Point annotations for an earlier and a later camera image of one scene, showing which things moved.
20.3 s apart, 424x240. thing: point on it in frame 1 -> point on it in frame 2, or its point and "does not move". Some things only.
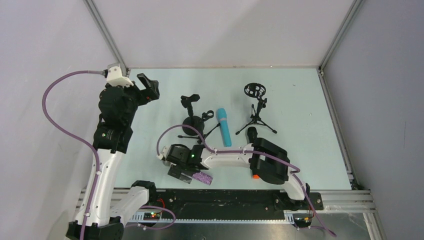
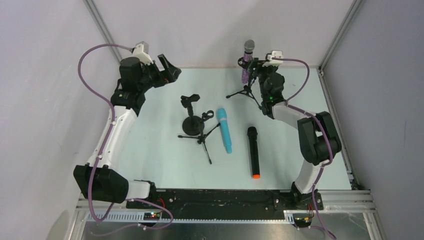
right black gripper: (178, 172) -> (257, 65)
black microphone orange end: (254, 160) does not move
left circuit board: (151, 216) does not move
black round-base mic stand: (191, 120) does not move
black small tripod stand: (205, 115) does not move
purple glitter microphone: (203, 177) -> (249, 46)
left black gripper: (145, 91) -> (159, 71)
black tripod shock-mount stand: (256, 90) -> (247, 88)
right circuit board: (302, 220) does not move
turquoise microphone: (224, 128) does not move
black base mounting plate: (227, 204) does not move
